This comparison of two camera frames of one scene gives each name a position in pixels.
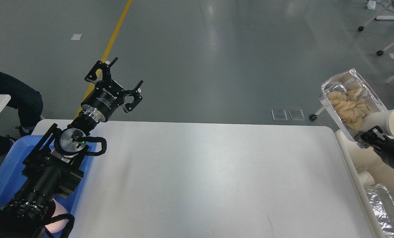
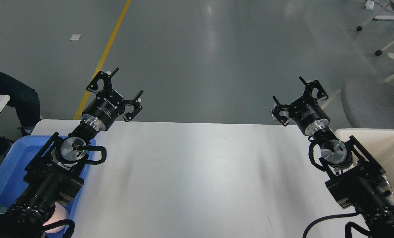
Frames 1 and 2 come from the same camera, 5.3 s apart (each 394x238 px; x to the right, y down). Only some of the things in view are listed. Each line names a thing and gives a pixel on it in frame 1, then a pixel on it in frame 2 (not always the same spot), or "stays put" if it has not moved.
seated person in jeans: x=27 y=100 stays put
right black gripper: x=389 y=149 to x=310 y=117
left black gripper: x=105 y=98 to x=102 y=112
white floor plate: x=76 y=36 stays put
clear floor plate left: x=279 y=115 stays put
